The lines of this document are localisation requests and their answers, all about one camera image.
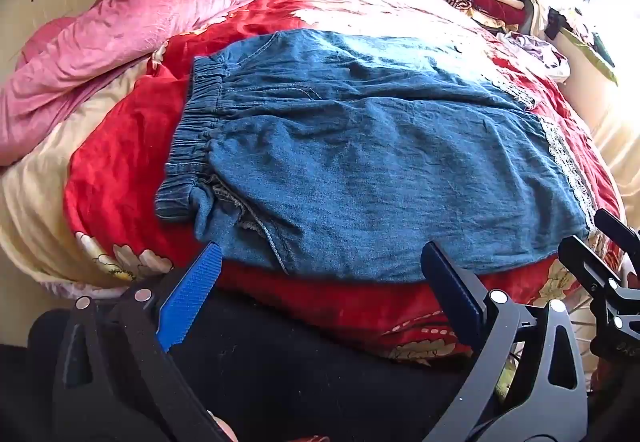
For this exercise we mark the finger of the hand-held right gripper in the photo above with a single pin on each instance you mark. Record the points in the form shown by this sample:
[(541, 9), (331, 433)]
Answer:
[(620, 237), (600, 282)]

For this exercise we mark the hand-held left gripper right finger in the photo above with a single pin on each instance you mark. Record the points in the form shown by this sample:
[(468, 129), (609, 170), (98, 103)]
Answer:
[(450, 287)]

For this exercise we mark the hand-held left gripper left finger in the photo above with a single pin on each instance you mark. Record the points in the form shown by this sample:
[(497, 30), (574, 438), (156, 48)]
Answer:
[(192, 292)]

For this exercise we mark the blue denim lace-trimmed pants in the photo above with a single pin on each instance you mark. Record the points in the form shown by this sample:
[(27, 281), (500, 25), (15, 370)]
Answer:
[(375, 156)]

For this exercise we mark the red floral blanket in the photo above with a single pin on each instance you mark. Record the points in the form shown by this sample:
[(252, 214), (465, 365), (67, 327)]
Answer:
[(120, 182)]

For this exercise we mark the person's black clothing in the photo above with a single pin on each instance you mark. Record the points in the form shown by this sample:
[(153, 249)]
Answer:
[(300, 382)]

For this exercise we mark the green cloth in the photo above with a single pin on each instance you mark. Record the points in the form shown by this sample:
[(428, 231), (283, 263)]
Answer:
[(597, 51)]

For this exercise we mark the lilac crumpled cloth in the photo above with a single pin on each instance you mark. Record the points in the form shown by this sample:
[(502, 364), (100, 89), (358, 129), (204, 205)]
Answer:
[(537, 51)]

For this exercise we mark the small black object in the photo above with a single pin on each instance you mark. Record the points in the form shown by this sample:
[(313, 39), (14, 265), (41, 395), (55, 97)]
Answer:
[(555, 24)]

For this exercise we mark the pink quilt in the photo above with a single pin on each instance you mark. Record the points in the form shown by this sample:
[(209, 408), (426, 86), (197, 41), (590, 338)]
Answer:
[(125, 41)]

